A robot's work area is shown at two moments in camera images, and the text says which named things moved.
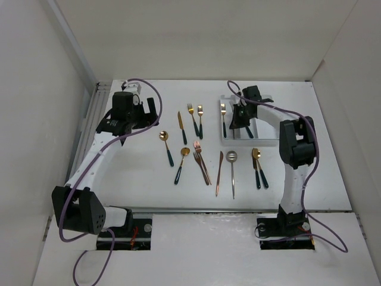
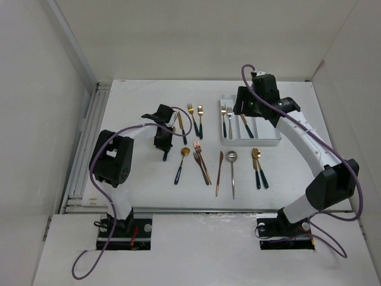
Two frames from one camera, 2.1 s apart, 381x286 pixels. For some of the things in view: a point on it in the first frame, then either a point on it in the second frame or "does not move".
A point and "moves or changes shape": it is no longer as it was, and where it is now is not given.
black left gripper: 146,118 -> 164,146
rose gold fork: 198,149 does not move
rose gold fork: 199,161 does not move
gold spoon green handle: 164,136 moves or changes shape
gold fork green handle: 223,110 does not move
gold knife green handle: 254,162 does not move
